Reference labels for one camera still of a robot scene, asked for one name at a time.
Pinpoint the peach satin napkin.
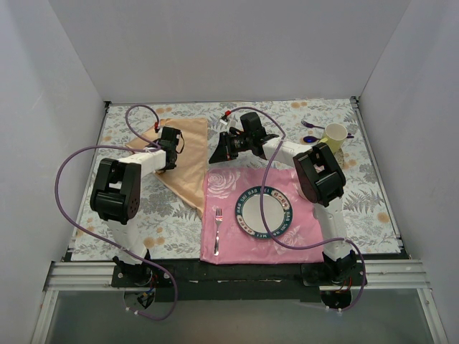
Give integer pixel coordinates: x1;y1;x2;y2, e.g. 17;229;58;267
123;117;209;220

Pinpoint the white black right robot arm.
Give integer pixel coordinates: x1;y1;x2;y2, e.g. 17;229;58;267
209;106;364;285

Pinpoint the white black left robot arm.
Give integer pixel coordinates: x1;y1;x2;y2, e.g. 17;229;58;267
90;126;184;287

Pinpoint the purple plastic spoon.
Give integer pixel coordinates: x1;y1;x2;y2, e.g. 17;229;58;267
303;133;355;144

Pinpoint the purple plastic fork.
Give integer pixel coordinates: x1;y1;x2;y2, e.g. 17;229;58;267
301;120;324;130

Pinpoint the silver fork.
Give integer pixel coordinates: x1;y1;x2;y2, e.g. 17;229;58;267
214;208;223;256

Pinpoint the white plate teal rim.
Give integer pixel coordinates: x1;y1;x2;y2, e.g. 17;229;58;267
235;186;293;240

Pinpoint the yellow green mug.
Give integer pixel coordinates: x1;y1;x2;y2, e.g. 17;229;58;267
319;123;348;153

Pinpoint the speckled round coaster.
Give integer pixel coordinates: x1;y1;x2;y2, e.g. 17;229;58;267
333;148;345;169

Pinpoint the pink rose placemat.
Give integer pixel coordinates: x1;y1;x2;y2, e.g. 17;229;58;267
200;168;323;264

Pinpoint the floral tablecloth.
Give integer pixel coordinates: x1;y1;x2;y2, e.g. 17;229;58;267
96;99;402;260

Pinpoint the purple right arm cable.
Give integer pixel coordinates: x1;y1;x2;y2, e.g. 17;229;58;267
224;107;366;312

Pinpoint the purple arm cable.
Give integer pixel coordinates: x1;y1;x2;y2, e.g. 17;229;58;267
224;107;366;312
55;103;180;320

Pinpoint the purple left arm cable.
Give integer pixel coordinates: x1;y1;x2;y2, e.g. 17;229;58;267
55;103;180;320

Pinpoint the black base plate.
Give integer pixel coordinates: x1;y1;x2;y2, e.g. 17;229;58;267
111;257;366;302

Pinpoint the aluminium frame rail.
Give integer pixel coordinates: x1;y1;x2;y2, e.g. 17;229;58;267
32;259;447;343

